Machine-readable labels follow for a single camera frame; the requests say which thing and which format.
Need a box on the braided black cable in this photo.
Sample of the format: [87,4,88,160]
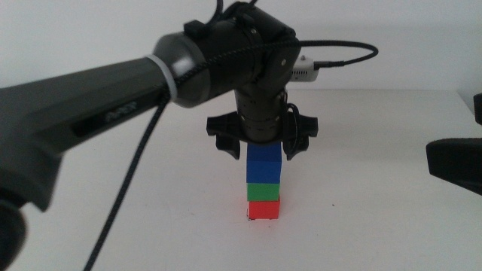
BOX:
[82,39,380,271]

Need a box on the red cube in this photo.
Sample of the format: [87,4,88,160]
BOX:
[247,199,282,221]

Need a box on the thin black cable loop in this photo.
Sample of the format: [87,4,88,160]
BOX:
[183,0,261,38]

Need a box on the white zip tie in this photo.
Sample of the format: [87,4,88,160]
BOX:
[145,53,178,103]

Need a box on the green cube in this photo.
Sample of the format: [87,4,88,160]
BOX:
[246,182,281,202]

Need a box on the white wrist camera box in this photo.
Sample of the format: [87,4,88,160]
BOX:
[291,55,320,83]

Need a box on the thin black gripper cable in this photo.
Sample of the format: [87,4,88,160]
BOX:
[282,102,302,154]

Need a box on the blue cube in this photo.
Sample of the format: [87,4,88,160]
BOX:
[246,142,283,184]

